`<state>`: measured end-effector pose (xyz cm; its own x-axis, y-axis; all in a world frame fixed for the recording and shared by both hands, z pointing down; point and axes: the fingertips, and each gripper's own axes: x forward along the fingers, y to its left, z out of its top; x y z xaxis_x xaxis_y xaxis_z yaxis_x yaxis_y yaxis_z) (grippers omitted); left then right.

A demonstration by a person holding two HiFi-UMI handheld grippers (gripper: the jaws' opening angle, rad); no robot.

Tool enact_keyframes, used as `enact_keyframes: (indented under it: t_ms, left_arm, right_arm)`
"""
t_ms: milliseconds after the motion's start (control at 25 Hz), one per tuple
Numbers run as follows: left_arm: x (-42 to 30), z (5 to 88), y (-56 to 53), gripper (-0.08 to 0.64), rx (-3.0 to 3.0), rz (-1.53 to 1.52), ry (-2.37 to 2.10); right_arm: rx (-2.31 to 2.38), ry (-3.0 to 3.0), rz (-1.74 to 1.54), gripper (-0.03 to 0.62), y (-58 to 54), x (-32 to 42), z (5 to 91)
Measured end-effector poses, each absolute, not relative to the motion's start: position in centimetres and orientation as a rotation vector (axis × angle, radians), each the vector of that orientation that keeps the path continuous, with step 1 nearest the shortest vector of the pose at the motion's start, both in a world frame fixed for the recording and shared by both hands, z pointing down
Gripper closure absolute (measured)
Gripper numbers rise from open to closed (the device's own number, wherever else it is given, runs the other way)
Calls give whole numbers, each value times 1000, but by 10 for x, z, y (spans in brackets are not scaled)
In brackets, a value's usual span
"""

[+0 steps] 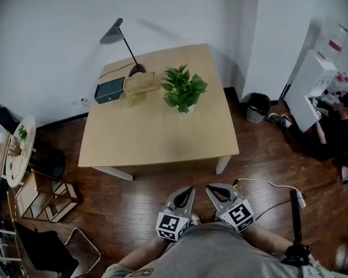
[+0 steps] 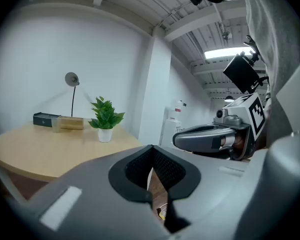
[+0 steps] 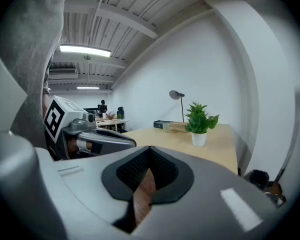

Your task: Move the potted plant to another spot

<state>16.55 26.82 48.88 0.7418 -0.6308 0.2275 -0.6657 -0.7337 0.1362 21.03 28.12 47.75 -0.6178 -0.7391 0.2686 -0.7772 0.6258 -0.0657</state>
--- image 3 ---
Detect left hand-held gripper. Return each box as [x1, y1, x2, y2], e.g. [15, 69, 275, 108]
[43, 95, 137, 161]

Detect black desk lamp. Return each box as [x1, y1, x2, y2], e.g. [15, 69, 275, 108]
[168, 90, 186, 124]

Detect round beige table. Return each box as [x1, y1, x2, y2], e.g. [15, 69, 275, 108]
[94, 117, 130, 133]

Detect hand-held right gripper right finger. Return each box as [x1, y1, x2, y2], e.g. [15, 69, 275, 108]
[131, 145, 279, 240]

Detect pile of black bags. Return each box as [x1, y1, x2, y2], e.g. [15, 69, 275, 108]
[243, 168, 288, 208]

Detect flat wooden box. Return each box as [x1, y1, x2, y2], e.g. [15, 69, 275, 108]
[168, 121, 191, 134]

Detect person's grey shirt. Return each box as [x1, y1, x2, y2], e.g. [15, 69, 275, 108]
[0, 0, 66, 150]

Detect black box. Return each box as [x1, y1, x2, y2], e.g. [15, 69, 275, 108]
[153, 120, 173, 130]

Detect person's left forearm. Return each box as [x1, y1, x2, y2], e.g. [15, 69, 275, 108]
[41, 93, 49, 121]

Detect person's left hand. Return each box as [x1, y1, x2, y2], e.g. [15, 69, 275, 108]
[66, 136, 93, 159]

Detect white ceiling air conditioner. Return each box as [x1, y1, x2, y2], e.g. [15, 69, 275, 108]
[48, 68, 79, 80]

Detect dried brown plant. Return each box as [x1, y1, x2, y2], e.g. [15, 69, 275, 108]
[106, 105, 116, 121]

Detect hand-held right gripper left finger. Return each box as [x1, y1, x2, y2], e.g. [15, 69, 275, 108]
[34, 145, 151, 226]

